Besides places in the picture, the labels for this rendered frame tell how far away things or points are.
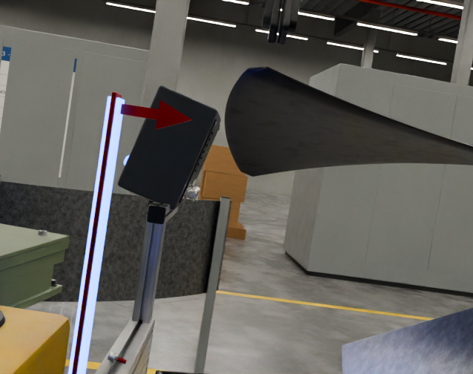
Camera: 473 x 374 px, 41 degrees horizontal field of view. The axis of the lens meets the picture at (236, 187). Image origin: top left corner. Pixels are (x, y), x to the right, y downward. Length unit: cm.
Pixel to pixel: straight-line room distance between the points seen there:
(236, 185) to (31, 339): 837
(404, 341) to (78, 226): 184
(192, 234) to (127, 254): 32
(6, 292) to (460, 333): 50
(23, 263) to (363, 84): 614
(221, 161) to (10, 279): 785
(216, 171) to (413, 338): 808
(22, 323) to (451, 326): 35
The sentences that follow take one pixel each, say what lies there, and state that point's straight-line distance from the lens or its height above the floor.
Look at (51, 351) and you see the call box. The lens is 29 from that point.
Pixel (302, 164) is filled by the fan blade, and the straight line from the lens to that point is 60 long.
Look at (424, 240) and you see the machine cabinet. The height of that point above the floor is 54.
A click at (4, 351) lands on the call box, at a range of 26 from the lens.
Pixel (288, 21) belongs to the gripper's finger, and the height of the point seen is 127.
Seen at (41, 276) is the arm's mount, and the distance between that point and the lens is 86.
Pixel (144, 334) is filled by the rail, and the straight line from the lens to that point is 101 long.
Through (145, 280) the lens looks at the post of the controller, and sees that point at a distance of 107.
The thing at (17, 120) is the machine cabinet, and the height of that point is 115.
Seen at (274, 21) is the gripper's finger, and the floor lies 127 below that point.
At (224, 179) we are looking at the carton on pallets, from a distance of 860.
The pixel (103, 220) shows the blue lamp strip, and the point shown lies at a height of 109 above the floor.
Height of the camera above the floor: 116
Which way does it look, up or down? 3 degrees down
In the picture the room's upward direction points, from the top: 9 degrees clockwise
